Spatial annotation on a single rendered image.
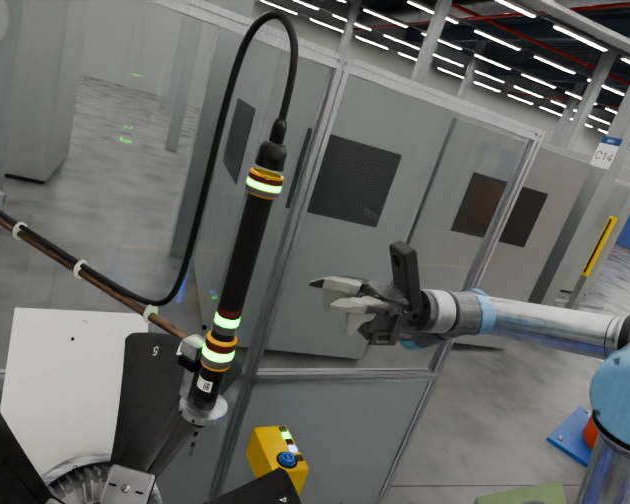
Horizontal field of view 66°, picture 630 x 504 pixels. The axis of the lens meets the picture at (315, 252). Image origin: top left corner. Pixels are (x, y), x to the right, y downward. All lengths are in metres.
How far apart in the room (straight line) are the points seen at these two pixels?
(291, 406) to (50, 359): 0.99
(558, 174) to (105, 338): 4.46
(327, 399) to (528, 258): 3.60
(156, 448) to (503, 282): 4.51
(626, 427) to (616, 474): 0.10
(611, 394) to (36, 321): 1.01
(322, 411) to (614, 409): 1.35
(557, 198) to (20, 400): 4.70
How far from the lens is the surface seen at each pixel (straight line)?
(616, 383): 0.75
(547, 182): 5.00
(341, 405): 1.99
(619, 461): 0.83
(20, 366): 1.12
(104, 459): 1.10
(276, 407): 1.84
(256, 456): 1.36
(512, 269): 5.13
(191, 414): 0.74
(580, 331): 0.93
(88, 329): 1.14
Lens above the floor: 1.92
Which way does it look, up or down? 17 degrees down
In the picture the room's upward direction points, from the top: 18 degrees clockwise
